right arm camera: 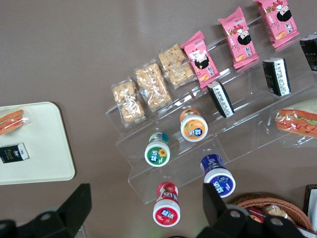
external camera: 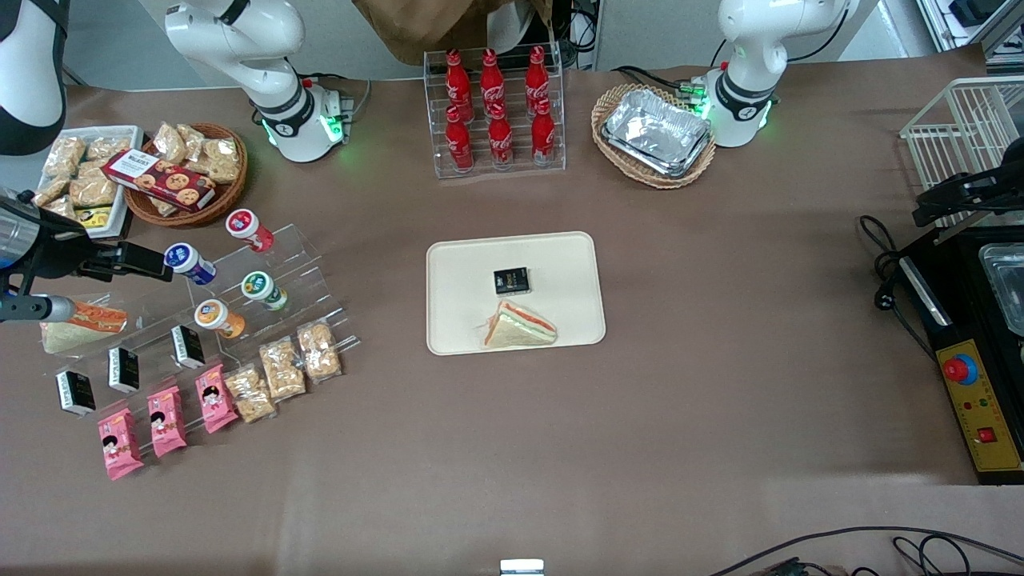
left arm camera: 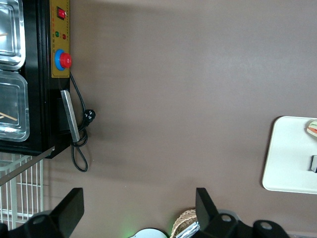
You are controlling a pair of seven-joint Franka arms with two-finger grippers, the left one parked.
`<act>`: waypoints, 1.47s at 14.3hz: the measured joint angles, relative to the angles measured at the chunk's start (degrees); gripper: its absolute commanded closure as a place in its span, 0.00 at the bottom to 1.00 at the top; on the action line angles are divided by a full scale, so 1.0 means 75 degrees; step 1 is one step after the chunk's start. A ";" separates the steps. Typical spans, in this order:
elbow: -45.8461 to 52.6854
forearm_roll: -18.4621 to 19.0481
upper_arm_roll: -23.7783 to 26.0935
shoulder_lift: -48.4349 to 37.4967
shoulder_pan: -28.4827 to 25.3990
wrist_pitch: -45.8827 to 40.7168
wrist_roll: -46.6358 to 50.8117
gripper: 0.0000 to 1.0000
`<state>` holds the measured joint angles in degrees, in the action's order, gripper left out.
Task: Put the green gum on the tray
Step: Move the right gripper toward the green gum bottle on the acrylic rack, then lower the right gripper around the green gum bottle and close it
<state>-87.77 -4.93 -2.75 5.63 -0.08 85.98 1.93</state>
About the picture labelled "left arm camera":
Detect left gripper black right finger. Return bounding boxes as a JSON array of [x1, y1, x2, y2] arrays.
[[195, 187, 221, 232]]

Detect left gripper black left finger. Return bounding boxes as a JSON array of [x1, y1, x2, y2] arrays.
[[49, 187, 85, 238]]

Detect cream plastic serving tray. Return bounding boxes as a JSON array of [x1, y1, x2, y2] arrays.
[[262, 116, 317, 195]]

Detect black gum box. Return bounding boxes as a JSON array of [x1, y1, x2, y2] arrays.
[[308, 155, 317, 174]]

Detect foil tray in sealer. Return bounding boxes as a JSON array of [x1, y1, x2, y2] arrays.
[[0, 70, 31, 143], [0, 0, 26, 70]]

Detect black tray sealer machine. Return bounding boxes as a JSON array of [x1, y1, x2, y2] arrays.
[[0, 0, 73, 160]]

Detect wicker basket with foil containers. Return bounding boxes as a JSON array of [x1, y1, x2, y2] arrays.
[[172, 208, 199, 238]]

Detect stacked foil containers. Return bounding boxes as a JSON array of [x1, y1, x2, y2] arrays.
[[176, 221, 201, 238]]

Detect silver metal sealer bar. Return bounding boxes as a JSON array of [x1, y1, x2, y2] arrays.
[[60, 89, 81, 143]]

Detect triangle sandwich with clear wrap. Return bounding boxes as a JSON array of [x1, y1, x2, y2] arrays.
[[304, 119, 317, 138]]

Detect red emergency stop button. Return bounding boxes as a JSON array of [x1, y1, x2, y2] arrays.
[[54, 49, 73, 71]]

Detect white wire rack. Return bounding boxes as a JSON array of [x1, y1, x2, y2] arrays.
[[0, 152, 45, 232]]

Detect sealer machine lever handle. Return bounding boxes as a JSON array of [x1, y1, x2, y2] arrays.
[[0, 146, 56, 187]]

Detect black sealer power cable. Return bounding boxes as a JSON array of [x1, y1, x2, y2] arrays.
[[69, 72, 97, 173]]

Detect red rocker power switch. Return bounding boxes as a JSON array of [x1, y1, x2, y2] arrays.
[[57, 6, 68, 20]]

